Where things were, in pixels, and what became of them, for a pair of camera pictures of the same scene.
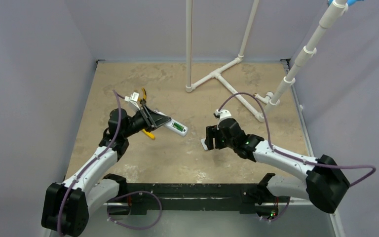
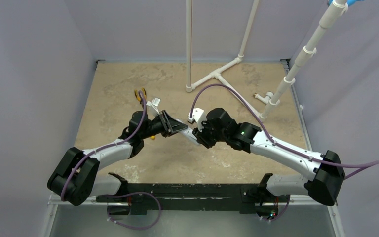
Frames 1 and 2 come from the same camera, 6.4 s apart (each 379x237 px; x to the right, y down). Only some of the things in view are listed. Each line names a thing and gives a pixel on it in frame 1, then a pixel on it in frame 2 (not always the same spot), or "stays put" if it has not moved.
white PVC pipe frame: (272, 101) stays put
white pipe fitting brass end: (266, 99) stays put
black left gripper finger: (160, 121) -> (175, 126)
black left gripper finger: (157, 118) -> (171, 125)
